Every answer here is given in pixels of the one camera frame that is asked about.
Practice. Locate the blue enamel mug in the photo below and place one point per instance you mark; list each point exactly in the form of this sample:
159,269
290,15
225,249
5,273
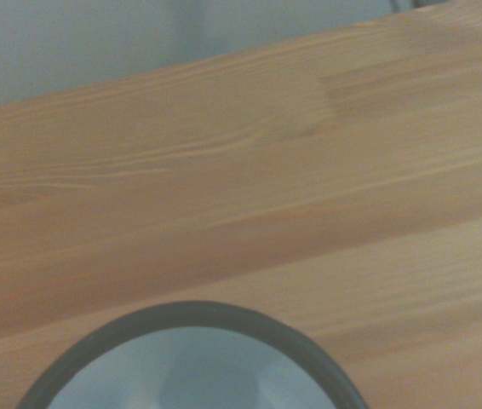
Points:
224,379

